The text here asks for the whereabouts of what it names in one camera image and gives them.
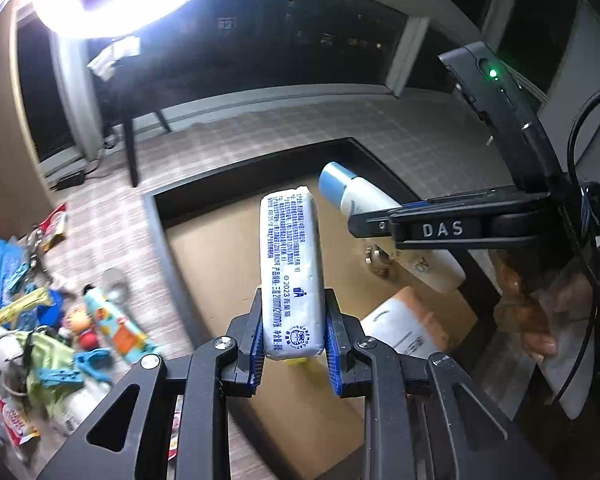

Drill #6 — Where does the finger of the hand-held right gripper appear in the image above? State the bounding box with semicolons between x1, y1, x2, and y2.
400;186;503;211
347;204;496;252

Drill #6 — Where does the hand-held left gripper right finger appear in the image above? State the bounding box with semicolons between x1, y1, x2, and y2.
324;287;563;480

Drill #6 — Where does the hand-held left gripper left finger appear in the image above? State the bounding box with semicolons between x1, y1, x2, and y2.
36;287;269;480

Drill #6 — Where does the white tube with blue cap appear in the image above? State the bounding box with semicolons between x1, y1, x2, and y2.
318;161;467;292

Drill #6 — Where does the white wet wipes packet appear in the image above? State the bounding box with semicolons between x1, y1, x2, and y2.
259;186;327;361

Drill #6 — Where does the black tray with cardboard bottom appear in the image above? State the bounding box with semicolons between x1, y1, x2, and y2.
142;136;576;480

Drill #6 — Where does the teal plastic clip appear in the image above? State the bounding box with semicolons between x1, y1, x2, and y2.
37;367;84;392

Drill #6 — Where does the green cloth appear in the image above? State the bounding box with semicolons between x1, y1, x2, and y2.
24;330;87;411

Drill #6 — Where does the person's right hand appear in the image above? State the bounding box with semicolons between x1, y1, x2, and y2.
495;252;561;363

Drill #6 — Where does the white and orange packet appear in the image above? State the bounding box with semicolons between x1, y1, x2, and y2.
360;286;477;361

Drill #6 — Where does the cartoon print tube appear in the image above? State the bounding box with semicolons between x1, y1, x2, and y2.
82;285;159;367

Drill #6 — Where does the clear plastic cup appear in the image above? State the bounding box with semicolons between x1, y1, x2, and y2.
102;267;131;306

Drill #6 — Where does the blue plastic clip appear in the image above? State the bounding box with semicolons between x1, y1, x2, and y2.
75;350;114;382

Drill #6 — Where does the white plastic bottle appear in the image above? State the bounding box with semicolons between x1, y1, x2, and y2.
55;382;112;437

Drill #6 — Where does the small figurine toy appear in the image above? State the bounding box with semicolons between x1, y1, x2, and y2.
60;305;102;352

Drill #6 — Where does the blue toy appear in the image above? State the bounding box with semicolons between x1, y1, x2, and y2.
30;290;67;327

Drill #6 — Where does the small red-trimmed snack packet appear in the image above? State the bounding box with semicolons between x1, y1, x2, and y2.
30;204;71;251

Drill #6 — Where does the teal plastic clip hanger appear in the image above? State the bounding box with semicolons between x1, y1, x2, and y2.
5;260;37;297

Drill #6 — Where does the black tripod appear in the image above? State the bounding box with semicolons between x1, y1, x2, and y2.
100;55;173;188

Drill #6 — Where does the black power strip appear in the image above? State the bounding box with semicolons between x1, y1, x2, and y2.
50;170;88;192

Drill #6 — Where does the white taped tripod head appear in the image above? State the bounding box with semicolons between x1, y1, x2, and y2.
87;37;142;81

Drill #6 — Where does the large wooden board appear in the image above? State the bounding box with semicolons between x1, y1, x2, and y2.
0;5;48;261

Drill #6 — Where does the black braided cable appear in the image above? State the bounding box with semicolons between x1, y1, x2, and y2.
550;85;600;406

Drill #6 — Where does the white window frame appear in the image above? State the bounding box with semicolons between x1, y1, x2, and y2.
10;0;600;171

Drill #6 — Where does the bright ring light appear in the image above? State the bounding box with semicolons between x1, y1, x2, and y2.
30;0;228;41

